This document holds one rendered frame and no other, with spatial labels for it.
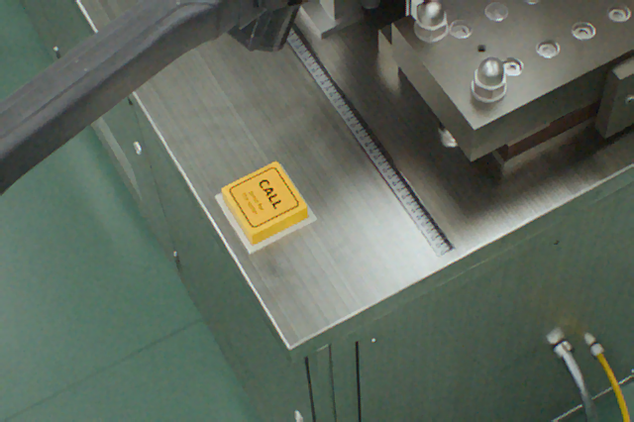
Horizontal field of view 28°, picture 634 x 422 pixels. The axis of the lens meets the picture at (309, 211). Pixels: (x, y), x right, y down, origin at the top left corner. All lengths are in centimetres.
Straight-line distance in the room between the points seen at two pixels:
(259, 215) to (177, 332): 100
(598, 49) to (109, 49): 52
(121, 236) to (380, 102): 108
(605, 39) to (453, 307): 35
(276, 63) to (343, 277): 29
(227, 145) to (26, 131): 41
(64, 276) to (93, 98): 135
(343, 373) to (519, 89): 38
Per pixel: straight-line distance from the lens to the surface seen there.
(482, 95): 131
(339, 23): 153
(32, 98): 110
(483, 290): 149
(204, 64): 152
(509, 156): 142
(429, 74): 134
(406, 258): 137
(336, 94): 148
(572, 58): 136
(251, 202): 138
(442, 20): 135
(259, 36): 128
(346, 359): 142
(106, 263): 244
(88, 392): 233
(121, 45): 113
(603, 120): 143
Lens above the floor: 210
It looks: 59 degrees down
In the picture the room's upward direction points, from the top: 6 degrees counter-clockwise
